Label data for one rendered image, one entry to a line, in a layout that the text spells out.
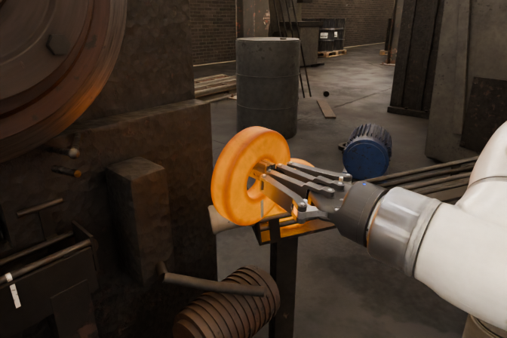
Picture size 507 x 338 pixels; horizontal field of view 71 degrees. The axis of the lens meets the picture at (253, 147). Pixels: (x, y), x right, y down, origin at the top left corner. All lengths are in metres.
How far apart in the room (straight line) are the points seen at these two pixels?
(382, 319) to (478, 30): 1.98
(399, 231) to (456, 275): 0.06
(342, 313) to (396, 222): 1.15
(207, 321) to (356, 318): 0.88
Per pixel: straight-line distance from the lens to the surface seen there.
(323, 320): 1.50
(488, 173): 0.48
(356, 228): 0.44
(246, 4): 4.88
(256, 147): 0.52
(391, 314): 1.59
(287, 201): 0.46
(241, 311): 0.78
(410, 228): 0.41
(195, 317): 0.75
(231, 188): 0.51
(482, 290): 0.40
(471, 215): 0.42
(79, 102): 0.59
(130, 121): 0.75
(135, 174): 0.67
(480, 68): 2.84
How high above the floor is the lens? 1.06
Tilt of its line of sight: 20 degrees down
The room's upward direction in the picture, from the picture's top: straight up
